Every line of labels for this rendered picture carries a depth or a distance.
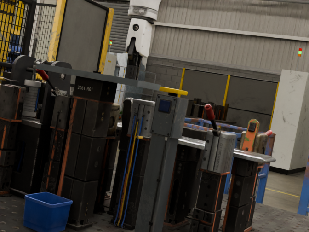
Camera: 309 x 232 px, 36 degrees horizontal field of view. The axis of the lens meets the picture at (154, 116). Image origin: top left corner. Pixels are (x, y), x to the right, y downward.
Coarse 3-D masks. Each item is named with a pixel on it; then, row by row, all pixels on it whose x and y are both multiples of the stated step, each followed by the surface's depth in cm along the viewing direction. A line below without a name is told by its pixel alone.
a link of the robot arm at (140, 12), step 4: (132, 8) 133; (136, 8) 133; (140, 8) 133; (144, 8) 133; (148, 8) 132; (128, 12) 135; (132, 12) 133; (136, 12) 133; (140, 12) 132; (144, 12) 132; (148, 12) 133; (152, 12) 133; (156, 12) 135; (132, 16) 135; (136, 16) 134; (140, 16) 133; (144, 16) 133; (148, 16) 133; (152, 16) 133; (156, 16) 135; (152, 20) 136
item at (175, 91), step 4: (160, 88) 129; (164, 88) 128; (168, 88) 128; (172, 88) 127; (168, 92) 128; (172, 92) 127; (176, 92) 126; (180, 92) 127; (184, 92) 129; (176, 96) 129
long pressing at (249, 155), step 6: (120, 126) 166; (180, 138) 163; (186, 138) 168; (180, 144) 155; (186, 144) 154; (192, 144) 153; (198, 144) 152; (204, 144) 157; (234, 150) 158; (240, 150) 159; (234, 156) 146; (240, 156) 145; (246, 156) 144; (252, 156) 144; (258, 156) 150; (264, 156) 153; (270, 156) 157; (264, 162) 144
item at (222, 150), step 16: (208, 144) 138; (224, 144) 136; (208, 160) 138; (224, 160) 137; (208, 176) 139; (224, 176) 142; (208, 192) 139; (208, 208) 138; (192, 224) 140; (208, 224) 140
